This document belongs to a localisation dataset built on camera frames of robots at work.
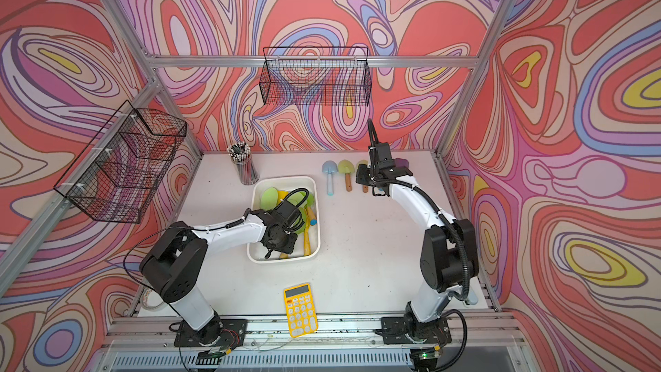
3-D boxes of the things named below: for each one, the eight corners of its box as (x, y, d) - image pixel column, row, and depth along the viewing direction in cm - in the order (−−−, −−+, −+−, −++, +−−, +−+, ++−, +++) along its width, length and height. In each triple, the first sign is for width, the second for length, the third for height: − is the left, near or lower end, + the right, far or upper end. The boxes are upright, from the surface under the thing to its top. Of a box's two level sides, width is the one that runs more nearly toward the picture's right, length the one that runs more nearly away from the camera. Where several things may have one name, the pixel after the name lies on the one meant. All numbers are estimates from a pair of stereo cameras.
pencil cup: (238, 185, 110) (225, 157, 96) (243, 170, 115) (230, 141, 102) (256, 185, 110) (246, 157, 96) (260, 170, 115) (250, 141, 102)
